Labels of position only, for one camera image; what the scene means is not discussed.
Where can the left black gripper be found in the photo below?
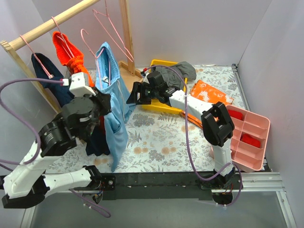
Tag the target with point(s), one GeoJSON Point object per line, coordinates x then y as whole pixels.
{"type": "Point", "coordinates": [104, 101]}

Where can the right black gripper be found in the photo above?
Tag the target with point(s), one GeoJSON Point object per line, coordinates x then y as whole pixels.
{"type": "Point", "coordinates": [140, 92]}

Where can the yellow plastic tray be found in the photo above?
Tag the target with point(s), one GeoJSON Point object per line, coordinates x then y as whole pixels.
{"type": "Point", "coordinates": [155, 104]}

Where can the light blue shorts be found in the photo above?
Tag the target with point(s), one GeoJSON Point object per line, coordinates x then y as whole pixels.
{"type": "Point", "coordinates": [109, 81]}

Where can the orange tie-dye shorts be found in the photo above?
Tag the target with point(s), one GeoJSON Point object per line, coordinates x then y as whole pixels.
{"type": "Point", "coordinates": [207, 93]}

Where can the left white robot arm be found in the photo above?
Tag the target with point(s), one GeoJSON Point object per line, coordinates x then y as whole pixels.
{"type": "Point", "coordinates": [28, 184]}

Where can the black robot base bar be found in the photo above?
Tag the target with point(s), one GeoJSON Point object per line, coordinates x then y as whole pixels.
{"type": "Point", "coordinates": [165, 185]}

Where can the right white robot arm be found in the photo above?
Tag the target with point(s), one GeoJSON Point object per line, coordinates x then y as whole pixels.
{"type": "Point", "coordinates": [216, 122]}

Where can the grey shorts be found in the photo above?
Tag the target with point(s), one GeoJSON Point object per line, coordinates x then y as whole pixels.
{"type": "Point", "coordinates": [178, 73]}

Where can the pink hanger with orange garment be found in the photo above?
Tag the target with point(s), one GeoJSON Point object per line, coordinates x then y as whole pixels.
{"type": "Point", "coordinates": [61, 37]}

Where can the wooden clothes rack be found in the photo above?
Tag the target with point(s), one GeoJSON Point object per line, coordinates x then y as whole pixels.
{"type": "Point", "coordinates": [129, 72]}

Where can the navy blue garment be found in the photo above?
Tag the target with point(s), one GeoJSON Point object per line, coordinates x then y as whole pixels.
{"type": "Point", "coordinates": [97, 144]}

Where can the floral patterned table mat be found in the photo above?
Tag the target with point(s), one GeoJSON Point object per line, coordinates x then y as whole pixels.
{"type": "Point", "coordinates": [156, 141]}

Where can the bright orange garment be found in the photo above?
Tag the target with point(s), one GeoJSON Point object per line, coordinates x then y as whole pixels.
{"type": "Point", "coordinates": [76, 64]}

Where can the red cloth in organizer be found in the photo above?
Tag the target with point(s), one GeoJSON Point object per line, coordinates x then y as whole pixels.
{"type": "Point", "coordinates": [236, 114]}

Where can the red cloth right compartment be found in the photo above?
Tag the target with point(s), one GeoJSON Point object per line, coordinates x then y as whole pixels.
{"type": "Point", "coordinates": [247, 138]}

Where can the pink compartment organizer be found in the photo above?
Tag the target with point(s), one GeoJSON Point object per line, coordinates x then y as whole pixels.
{"type": "Point", "coordinates": [247, 157]}

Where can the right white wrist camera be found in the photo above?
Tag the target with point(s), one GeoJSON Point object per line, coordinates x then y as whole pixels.
{"type": "Point", "coordinates": [144, 73]}

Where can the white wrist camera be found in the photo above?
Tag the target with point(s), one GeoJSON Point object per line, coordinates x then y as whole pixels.
{"type": "Point", "coordinates": [144, 73]}
{"type": "Point", "coordinates": [78, 84]}

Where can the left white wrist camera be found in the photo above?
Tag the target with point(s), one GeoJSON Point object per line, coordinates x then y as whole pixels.
{"type": "Point", "coordinates": [78, 84]}

